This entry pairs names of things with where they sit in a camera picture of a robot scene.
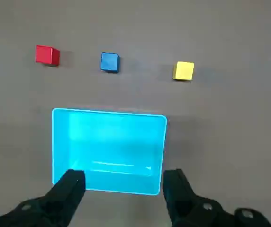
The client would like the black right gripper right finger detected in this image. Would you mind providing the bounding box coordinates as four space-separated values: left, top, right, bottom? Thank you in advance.
163 168 271 227

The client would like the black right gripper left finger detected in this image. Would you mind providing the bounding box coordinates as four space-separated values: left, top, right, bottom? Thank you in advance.
0 169 86 227

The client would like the yellow cube block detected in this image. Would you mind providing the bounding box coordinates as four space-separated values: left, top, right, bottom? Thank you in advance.
172 61 195 82

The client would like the blue cube block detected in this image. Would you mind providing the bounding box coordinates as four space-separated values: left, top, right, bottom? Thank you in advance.
100 52 121 73

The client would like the red cube block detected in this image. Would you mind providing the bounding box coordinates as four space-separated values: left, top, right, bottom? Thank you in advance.
35 45 60 67

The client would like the cyan plastic box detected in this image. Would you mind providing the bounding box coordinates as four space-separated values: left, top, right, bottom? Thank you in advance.
52 108 168 196

